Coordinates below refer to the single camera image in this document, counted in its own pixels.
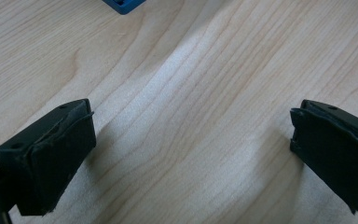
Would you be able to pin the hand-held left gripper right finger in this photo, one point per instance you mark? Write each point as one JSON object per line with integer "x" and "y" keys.
{"x": 338, "y": 155}

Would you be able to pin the blue plastic file rack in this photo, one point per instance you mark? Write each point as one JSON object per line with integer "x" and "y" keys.
{"x": 124, "y": 7}

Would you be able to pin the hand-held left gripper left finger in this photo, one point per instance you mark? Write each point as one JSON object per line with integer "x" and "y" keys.
{"x": 52, "y": 165}

